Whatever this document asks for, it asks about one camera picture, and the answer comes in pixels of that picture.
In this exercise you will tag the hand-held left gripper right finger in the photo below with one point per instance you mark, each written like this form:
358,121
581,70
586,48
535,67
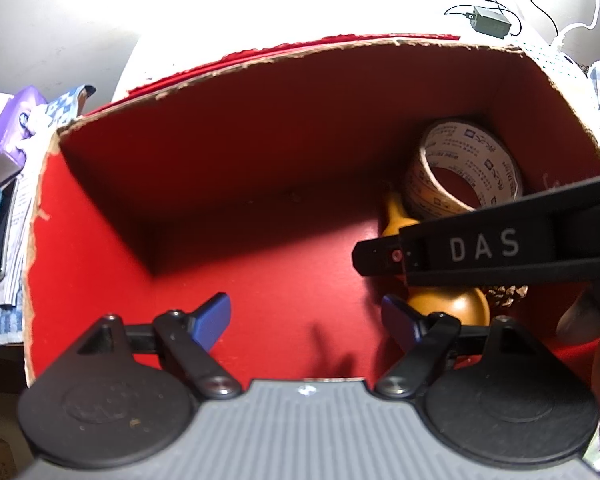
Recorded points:
402,322

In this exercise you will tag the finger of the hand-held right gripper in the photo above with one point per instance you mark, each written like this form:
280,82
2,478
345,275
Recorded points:
377,257

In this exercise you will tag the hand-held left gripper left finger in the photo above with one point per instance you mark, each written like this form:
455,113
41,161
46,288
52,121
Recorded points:
212,320

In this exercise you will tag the yellow wooden gourd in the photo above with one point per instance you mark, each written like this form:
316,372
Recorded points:
450,307

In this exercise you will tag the brown pine cone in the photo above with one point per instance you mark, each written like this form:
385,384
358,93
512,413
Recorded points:
505,295

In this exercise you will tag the clear packing tape roll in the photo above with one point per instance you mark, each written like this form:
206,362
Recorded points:
500,170

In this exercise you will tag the red cardboard box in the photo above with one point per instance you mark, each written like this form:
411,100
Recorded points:
230,170

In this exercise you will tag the person's right hand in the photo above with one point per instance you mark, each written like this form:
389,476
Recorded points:
580,320

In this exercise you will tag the white power strip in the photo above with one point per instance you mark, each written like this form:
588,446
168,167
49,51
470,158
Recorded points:
550,60

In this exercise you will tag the white printed papers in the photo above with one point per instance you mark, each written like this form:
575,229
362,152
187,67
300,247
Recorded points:
17,240

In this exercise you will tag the blue checkered cloth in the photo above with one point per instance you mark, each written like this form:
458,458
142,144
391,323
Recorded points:
65,105

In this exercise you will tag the small grey box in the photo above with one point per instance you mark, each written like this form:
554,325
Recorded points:
0,167

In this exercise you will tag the purple tissue packet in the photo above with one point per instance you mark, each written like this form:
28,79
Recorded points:
17,115

